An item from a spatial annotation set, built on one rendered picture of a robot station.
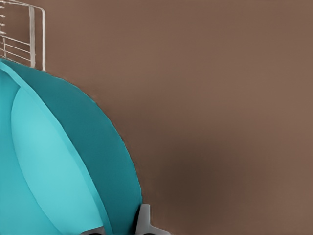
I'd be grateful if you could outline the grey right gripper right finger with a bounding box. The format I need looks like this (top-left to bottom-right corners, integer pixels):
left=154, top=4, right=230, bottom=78
left=134, top=204, right=169, bottom=235

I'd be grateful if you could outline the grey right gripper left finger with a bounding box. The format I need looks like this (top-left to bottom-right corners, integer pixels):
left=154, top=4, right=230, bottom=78
left=82, top=227, right=106, bottom=235

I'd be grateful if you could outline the teal round plate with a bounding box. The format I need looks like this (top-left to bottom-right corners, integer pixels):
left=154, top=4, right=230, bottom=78
left=0, top=58, right=143, bottom=235

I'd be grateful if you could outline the silver wire dish rack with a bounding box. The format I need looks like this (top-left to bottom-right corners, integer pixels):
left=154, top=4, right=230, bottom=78
left=0, top=0, right=46, bottom=71

